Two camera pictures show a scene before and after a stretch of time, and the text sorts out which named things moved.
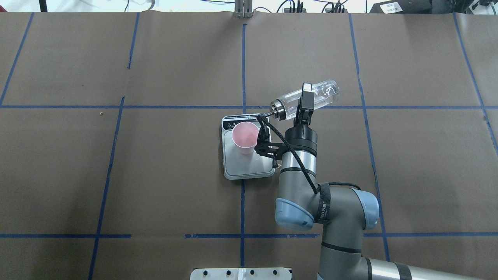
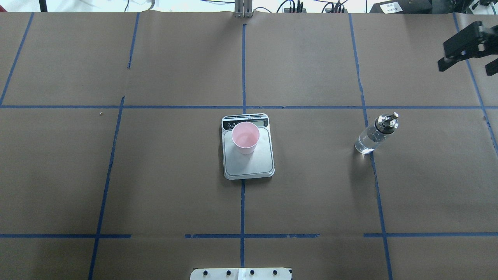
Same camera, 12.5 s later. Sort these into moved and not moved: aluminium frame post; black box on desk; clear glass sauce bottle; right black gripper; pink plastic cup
Moved: right black gripper; clear glass sauce bottle
Not moved: pink plastic cup; aluminium frame post; black box on desk
